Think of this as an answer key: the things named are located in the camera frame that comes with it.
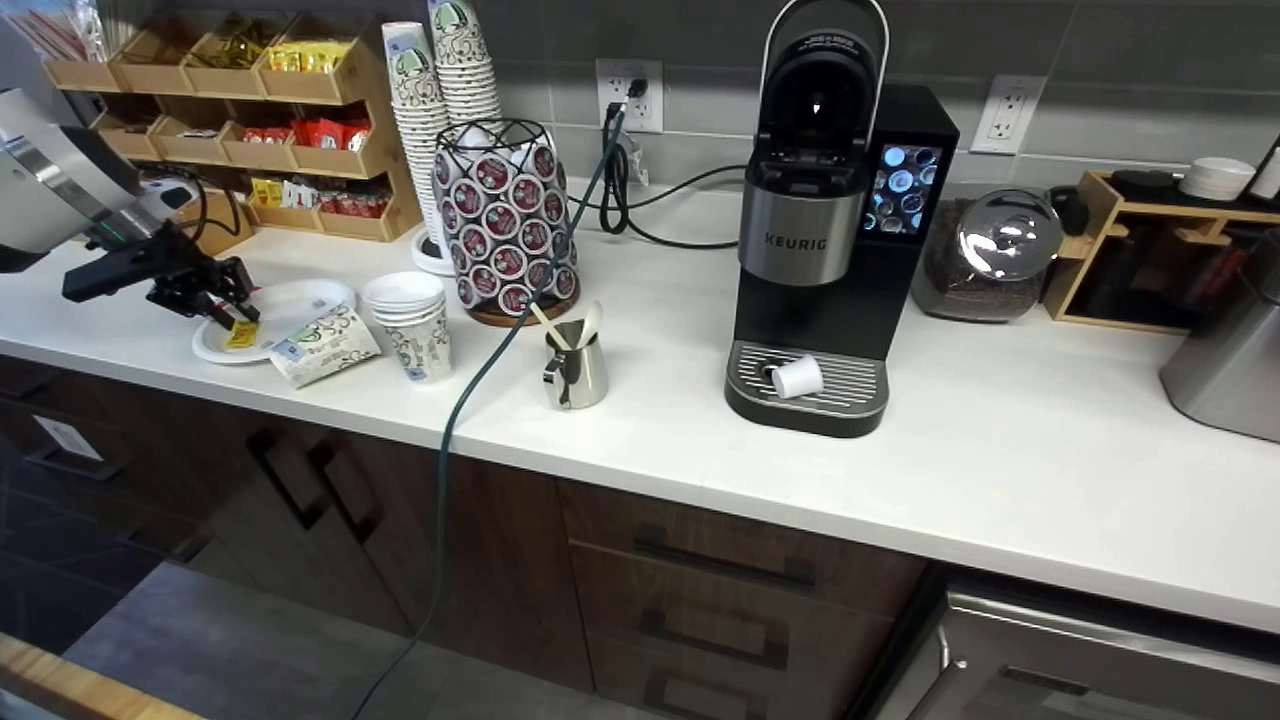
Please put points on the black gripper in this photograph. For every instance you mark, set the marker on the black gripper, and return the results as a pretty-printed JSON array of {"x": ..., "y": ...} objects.
[{"x": 181, "y": 266}]

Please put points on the yellow sachet red print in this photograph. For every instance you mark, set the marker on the yellow sachet red print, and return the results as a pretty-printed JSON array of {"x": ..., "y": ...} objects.
[{"x": 240, "y": 335}]

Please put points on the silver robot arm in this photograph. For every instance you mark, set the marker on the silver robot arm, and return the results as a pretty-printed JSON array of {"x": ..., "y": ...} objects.
[{"x": 67, "y": 174}]

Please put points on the wooden bin shelf organizer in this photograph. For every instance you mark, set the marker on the wooden bin shelf organizer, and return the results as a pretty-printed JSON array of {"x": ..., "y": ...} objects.
[{"x": 354, "y": 84}]

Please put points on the white paper plate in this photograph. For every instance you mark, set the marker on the white paper plate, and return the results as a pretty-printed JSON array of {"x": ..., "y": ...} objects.
[{"x": 303, "y": 305}]

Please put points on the yellow and white sachets pile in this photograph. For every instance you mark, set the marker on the yellow and white sachets pile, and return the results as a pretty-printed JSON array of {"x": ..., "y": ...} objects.
[{"x": 274, "y": 199}]

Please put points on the patterned paper cup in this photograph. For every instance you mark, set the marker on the patterned paper cup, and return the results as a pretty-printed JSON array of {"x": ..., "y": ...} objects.
[
  {"x": 325, "y": 351},
  {"x": 408, "y": 325}
]

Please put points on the red and white sachets pile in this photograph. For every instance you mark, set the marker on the red and white sachets pile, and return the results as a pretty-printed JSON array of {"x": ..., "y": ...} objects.
[{"x": 354, "y": 203}]

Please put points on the red sachets white oval pile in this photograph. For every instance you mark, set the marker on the red sachets white oval pile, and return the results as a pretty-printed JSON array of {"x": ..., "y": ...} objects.
[{"x": 334, "y": 133}]

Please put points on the white paper label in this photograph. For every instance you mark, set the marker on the white paper label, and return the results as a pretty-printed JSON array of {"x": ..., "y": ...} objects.
[{"x": 69, "y": 439}]

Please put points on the olive yellow sachets pile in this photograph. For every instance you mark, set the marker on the olive yellow sachets pile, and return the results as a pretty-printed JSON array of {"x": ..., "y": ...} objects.
[{"x": 233, "y": 51}]

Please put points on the tall paper cup stack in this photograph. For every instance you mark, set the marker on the tall paper cup stack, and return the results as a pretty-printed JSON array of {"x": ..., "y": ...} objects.
[{"x": 412, "y": 120}]

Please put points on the clear plastic packets pile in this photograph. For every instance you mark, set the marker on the clear plastic packets pile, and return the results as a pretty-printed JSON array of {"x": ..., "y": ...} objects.
[{"x": 67, "y": 28}]

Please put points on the wooden stirrers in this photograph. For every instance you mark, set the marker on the wooden stirrers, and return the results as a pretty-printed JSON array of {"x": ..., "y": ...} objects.
[{"x": 554, "y": 325}]

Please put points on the tallest paper cup stack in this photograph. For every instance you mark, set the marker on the tallest paper cup stack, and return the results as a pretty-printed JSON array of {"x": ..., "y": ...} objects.
[{"x": 467, "y": 65}]

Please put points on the shiny metal cup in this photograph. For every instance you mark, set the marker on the shiny metal cup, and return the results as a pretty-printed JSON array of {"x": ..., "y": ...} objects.
[{"x": 576, "y": 375}]

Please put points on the dark wood cabinet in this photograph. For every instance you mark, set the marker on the dark wood cabinet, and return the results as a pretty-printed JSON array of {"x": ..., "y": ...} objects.
[{"x": 507, "y": 560}]

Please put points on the light wooden plank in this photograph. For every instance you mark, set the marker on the light wooden plank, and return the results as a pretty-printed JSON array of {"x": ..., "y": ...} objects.
[{"x": 67, "y": 687}]

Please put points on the white coffee pod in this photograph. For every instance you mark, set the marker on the white coffee pod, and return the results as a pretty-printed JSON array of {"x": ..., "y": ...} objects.
[{"x": 799, "y": 379}]

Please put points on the black Keurig coffee machine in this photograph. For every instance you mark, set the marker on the black Keurig coffee machine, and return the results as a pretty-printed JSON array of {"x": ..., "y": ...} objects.
[{"x": 813, "y": 225}]

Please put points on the round steel appliance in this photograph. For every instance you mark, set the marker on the round steel appliance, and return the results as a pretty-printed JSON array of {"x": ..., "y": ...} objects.
[{"x": 985, "y": 254}]

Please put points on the wooden countertop organizer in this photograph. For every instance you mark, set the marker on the wooden countertop organizer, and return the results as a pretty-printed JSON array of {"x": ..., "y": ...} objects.
[{"x": 1086, "y": 254}]

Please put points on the stainless steel dishwasher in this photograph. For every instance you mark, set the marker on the stainless steel dishwasher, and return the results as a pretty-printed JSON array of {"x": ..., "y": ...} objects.
[{"x": 1106, "y": 662}]

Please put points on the white round container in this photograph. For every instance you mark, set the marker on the white round container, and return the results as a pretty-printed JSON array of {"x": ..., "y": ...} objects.
[{"x": 1219, "y": 178}]

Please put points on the steel canister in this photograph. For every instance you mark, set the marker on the steel canister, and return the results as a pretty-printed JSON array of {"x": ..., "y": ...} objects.
[{"x": 1232, "y": 362}]

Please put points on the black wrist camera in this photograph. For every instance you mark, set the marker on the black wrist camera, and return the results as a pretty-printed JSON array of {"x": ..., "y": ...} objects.
[{"x": 107, "y": 278}]

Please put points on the white wall outlet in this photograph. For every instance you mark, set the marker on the white wall outlet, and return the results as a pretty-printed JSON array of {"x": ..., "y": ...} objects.
[
  {"x": 1011, "y": 114},
  {"x": 629, "y": 97}
]

